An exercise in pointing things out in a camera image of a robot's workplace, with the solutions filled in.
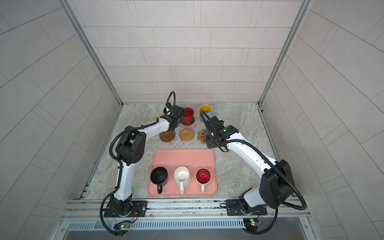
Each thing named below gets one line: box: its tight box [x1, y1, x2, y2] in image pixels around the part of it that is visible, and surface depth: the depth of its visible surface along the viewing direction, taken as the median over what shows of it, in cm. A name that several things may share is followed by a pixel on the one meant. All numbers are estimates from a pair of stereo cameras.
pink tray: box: [147, 149, 217, 196], surface depth 80 cm
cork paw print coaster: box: [197, 128, 208, 144], surface depth 101 cm
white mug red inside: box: [195, 167, 212, 194], surface depth 77 cm
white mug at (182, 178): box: [173, 166, 191, 195], surface depth 77 cm
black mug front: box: [150, 166, 169, 194], surface depth 76 cm
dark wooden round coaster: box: [159, 129, 176, 142], surface depth 98 cm
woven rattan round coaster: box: [179, 128, 195, 142], surface depth 101 cm
